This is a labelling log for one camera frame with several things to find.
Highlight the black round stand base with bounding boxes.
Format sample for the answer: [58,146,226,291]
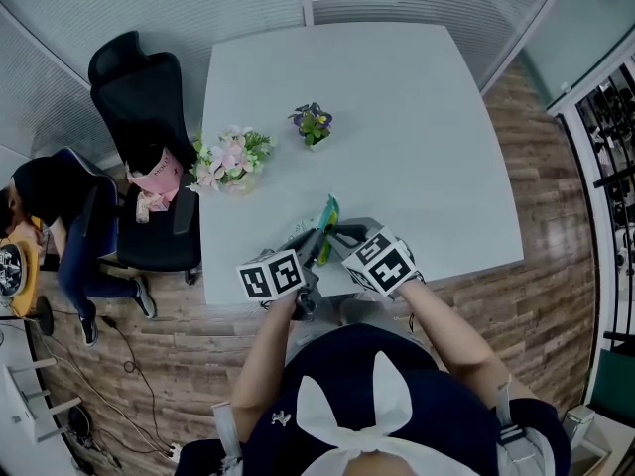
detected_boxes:
[35,295,55,337]

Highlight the person's right forearm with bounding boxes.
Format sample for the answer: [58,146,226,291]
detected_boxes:
[396,280,512,401]

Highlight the small purple flower plant pot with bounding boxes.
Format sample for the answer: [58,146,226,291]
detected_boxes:
[288,101,333,152]

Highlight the black metal railing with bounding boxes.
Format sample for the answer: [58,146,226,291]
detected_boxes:
[555,52,635,351]

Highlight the pink flowers in cream pot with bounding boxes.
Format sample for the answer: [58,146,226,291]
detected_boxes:
[187,124,277,196]

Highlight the yellow round table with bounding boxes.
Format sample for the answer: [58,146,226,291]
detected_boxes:
[0,215,41,319]

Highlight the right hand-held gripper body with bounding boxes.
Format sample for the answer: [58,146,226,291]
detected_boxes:
[344,225,428,299]

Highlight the black office chair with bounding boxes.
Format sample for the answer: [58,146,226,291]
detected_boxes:
[87,30,202,287]

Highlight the pink snack packet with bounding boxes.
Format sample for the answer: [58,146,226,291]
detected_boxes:
[136,190,170,225]

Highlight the green patterned pencil pouch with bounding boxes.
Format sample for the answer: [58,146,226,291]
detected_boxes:
[287,193,342,270]

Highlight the grey round basket of gear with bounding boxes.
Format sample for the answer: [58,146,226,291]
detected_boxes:
[0,243,29,299]

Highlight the person's navy top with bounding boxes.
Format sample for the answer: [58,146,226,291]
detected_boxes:
[173,322,572,476]

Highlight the white hair bow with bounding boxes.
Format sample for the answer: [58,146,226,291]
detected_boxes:
[296,350,497,476]

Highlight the white box unit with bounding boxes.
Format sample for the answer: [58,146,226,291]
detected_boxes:
[563,404,596,445]

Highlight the black floor cable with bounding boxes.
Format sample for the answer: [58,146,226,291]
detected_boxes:
[101,314,175,458]

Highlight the person's left forearm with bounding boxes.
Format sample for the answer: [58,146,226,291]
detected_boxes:
[230,295,299,416]

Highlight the green board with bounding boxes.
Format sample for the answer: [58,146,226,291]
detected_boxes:
[584,347,635,420]

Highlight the grey shoulder strap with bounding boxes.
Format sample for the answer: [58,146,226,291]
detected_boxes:
[495,374,552,476]
[211,400,244,476]

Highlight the pink paper bag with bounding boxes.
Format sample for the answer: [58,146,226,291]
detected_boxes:
[124,147,181,202]

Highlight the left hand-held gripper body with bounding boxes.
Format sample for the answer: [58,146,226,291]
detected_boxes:
[236,245,324,322]

